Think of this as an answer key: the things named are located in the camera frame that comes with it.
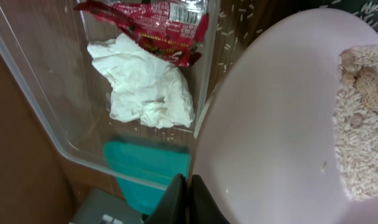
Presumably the white napkin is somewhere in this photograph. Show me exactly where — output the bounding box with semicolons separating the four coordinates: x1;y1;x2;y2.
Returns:
87;34;195;129

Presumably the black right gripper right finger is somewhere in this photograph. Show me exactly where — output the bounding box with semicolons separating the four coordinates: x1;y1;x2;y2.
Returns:
188;175;230;224

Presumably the clear plastic bin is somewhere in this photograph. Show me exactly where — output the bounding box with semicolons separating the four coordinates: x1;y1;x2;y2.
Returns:
0;1;220;183

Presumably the teal serving tray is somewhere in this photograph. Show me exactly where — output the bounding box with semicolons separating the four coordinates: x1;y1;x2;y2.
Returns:
103;141;191;215

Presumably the large white plate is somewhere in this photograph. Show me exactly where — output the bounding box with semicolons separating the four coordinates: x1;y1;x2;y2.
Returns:
192;9;378;223

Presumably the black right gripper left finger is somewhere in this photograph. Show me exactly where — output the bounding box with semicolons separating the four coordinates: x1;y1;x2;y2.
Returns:
144;174;187;224

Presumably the grey dish rack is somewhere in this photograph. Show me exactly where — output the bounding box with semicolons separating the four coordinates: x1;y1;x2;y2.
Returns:
69;189;144;224

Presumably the black plastic tray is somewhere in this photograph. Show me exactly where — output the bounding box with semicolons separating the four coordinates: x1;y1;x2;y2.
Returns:
299;0;378;33

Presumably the red snack wrapper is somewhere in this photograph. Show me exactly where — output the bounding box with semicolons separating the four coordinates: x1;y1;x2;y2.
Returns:
74;1;209;67

